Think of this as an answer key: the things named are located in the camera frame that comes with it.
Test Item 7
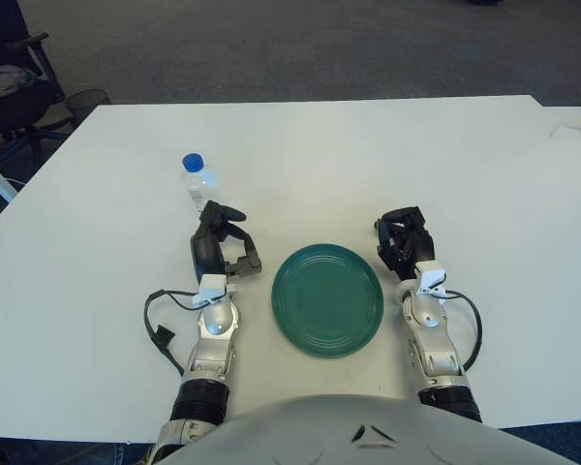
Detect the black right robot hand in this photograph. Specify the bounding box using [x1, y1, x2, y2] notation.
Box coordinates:
[375, 206, 437, 281]

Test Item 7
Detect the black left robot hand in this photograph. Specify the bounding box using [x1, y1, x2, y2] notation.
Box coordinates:
[188, 199, 263, 282]

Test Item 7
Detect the clear bottle with blue cap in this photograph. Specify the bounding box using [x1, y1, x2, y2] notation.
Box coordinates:
[179, 152, 223, 214]

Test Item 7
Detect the green round plate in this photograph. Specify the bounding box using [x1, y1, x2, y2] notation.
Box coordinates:
[270, 243, 385, 360]

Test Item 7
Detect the black mesh wastebasket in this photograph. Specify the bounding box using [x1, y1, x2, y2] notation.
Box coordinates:
[66, 88, 112, 125]

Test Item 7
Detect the silver robot torso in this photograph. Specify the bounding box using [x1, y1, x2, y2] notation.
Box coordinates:
[154, 394, 581, 465]

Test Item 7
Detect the black office chair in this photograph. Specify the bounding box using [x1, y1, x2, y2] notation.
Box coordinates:
[0, 0, 74, 171]

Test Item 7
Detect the grey cloth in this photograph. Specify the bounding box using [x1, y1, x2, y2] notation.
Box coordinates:
[0, 67, 40, 93]

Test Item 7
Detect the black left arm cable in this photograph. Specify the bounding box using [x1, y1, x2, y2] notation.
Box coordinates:
[143, 289, 204, 377]

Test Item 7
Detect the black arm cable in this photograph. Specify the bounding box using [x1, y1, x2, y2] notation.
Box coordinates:
[443, 289, 484, 372]
[143, 289, 204, 377]

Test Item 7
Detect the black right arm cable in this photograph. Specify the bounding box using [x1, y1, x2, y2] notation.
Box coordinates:
[443, 289, 484, 372]

